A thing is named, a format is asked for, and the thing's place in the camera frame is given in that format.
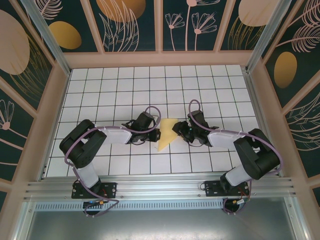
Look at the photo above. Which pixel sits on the aluminium corner post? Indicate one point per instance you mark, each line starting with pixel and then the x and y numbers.
pixel 50 42
pixel 265 32

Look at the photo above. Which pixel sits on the aluminium side rail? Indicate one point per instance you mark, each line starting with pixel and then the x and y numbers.
pixel 262 125

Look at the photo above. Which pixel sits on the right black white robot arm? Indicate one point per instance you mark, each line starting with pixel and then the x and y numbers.
pixel 257 155

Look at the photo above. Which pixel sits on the long aluminium base rail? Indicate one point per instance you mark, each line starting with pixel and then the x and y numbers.
pixel 160 187

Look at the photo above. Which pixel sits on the yellow cloth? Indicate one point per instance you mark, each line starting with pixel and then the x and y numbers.
pixel 166 135

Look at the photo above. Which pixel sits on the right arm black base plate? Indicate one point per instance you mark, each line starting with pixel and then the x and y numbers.
pixel 212 188

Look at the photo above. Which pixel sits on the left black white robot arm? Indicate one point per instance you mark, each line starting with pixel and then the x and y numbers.
pixel 80 145

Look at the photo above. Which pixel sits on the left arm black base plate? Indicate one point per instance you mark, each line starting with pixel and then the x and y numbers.
pixel 110 187

